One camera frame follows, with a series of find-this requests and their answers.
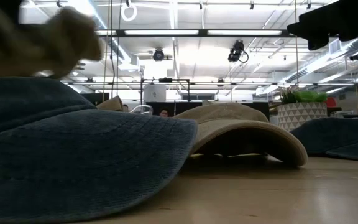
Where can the red object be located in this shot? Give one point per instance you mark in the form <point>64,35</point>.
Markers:
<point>330,102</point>

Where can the green succulent plant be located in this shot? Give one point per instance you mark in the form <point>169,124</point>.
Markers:
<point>306,96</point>

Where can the tan cotton cap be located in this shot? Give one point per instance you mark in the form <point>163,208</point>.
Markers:
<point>112,105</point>
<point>235,130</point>
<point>26,46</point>

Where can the round black ceiling camera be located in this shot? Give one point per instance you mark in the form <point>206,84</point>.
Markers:
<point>158,55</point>

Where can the clear plastic bin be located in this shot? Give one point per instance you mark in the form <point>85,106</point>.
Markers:
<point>143,109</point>

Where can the white patterned plant pot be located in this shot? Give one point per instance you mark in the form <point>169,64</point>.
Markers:
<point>300,115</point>

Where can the black overhead light beam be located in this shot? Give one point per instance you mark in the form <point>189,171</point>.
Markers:
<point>204,30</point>

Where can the blue denim cap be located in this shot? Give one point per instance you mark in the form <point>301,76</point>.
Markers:
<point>337,137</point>
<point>73,155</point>

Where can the person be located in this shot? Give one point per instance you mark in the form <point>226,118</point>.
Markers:
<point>125,108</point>
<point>163,112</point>

